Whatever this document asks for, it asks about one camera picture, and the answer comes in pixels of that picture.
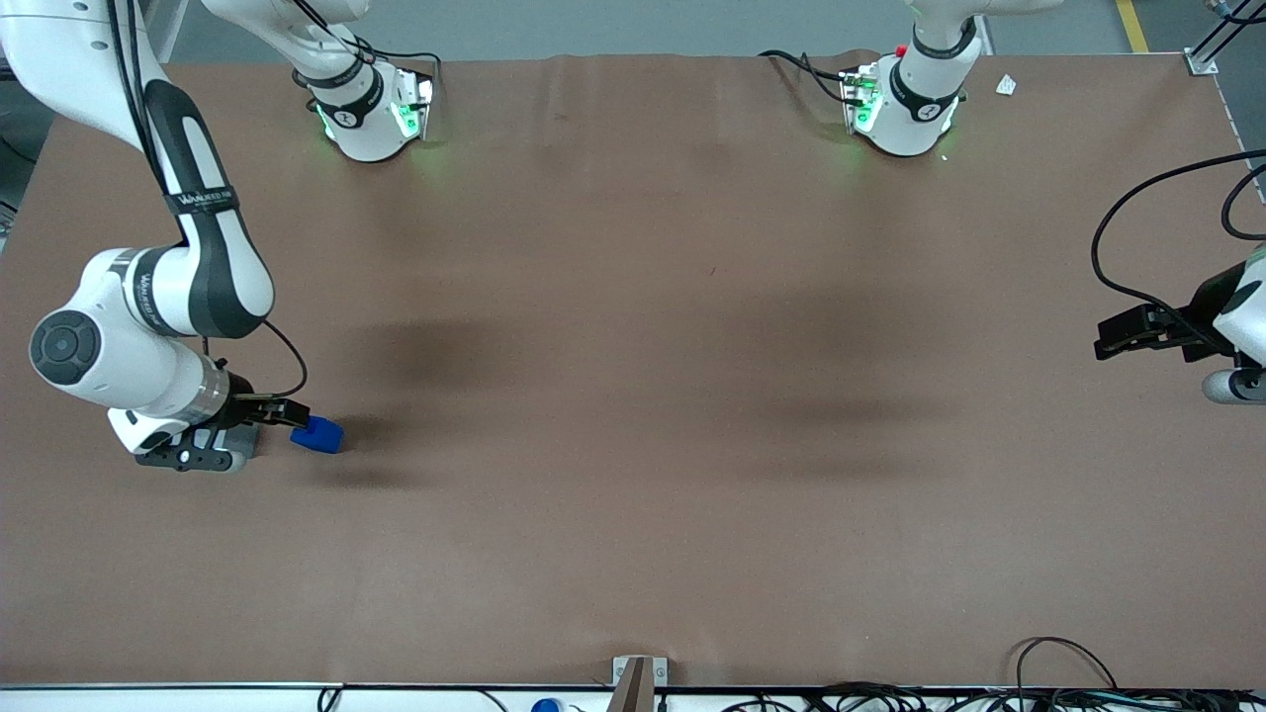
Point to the aluminium frame post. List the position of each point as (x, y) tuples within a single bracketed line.
[(1203, 61)]

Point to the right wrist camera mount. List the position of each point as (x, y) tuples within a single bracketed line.
[(158, 433)]

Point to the metal bracket with post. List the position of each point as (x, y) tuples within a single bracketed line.
[(638, 682)]

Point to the paper table cover sheet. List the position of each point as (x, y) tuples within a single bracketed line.
[(633, 396)]

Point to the blue plastic insert part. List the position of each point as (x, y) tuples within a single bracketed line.
[(318, 435)]

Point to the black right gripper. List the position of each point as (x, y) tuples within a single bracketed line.
[(240, 407)]

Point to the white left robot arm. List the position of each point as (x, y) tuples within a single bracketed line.
[(915, 124)]

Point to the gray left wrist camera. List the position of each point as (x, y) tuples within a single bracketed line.
[(1231, 386)]

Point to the gray cube base with hole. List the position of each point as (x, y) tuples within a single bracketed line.
[(247, 440)]

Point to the small blue round object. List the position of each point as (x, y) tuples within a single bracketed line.
[(546, 706)]

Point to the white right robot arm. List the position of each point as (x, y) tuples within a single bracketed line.
[(129, 371)]

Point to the yellow floor tape strip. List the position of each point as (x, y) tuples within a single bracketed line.
[(1133, 28)]

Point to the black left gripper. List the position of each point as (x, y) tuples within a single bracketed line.
[(1201, 309)]

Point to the small white paper scrap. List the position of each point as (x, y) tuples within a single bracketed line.
[(1006, 85)]

